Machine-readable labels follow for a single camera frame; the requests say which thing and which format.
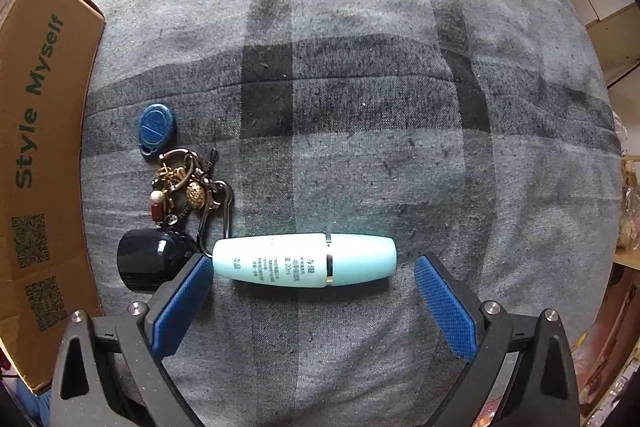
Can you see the teal lotion bottle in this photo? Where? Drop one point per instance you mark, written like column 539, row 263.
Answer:
column 300, row 259

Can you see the black glossy cylinder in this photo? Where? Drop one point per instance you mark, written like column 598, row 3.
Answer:
column 145, row 259

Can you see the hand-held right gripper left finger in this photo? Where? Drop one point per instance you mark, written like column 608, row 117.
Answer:
column 182, row 302

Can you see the grey plaid blanket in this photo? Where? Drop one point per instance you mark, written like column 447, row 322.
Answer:
column 360, row 107

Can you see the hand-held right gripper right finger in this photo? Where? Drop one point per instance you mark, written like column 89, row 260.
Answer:
column 445, row 307

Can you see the blue key fob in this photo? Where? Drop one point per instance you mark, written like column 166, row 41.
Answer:
column 156, row 124

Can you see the wooden shelf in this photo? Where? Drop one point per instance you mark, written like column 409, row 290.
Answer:
column 622, row 307

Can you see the brown cardboard box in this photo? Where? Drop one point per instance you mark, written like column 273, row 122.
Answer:
column 45, row 132

